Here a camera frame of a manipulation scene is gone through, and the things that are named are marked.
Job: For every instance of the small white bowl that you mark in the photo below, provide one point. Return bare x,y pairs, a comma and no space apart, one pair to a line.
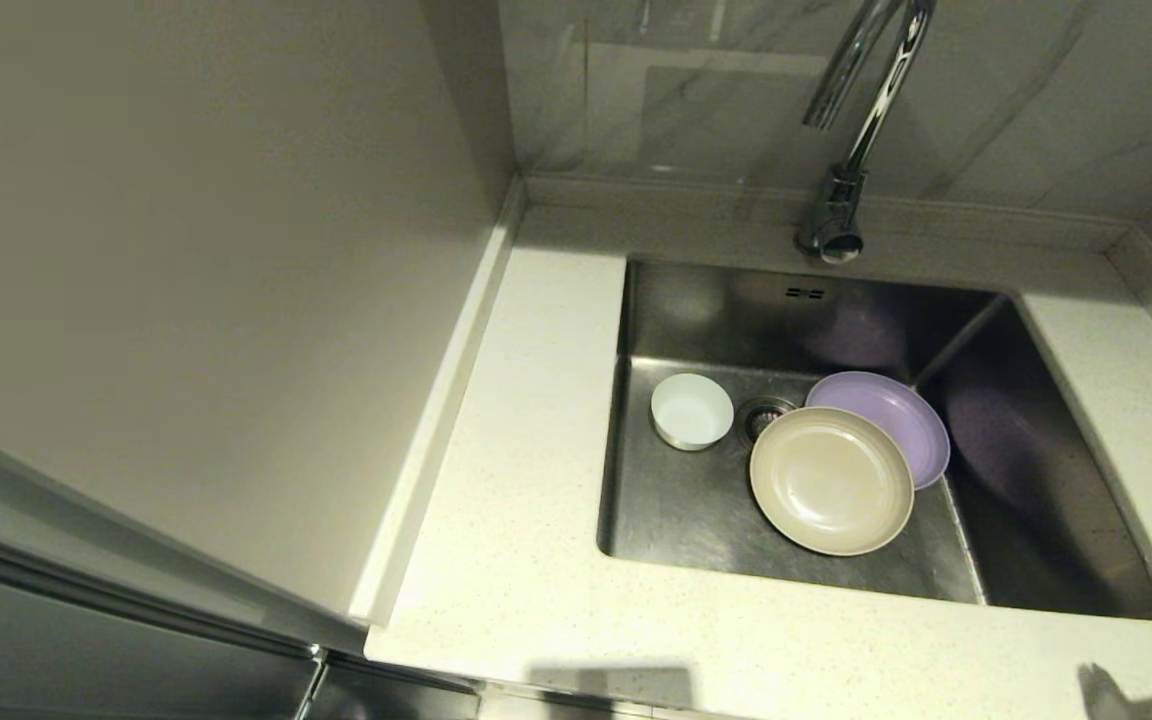
691,410

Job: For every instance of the beige plastic plate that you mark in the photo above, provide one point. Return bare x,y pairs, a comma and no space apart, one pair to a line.
831,480

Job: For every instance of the chrome kitchen faucet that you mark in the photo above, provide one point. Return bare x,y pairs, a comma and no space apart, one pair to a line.
834,215

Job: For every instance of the purple plastic plate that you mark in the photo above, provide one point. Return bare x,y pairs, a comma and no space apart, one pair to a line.
906,405

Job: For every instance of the metal sink drain strainer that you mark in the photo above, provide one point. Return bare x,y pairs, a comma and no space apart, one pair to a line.
758,415

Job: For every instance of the stainless steel sink basin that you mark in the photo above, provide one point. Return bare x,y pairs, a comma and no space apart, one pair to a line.
686,520

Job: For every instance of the white edge trim strip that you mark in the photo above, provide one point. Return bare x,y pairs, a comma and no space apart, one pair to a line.
436,420

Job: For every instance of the tall beige cabinet side panel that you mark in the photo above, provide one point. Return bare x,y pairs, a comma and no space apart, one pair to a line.
186,300

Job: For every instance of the metal door trim strip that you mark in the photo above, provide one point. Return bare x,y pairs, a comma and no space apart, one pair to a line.
136,607

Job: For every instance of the grey glossy cabinet door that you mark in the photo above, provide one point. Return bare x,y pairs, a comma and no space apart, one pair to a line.
86,670

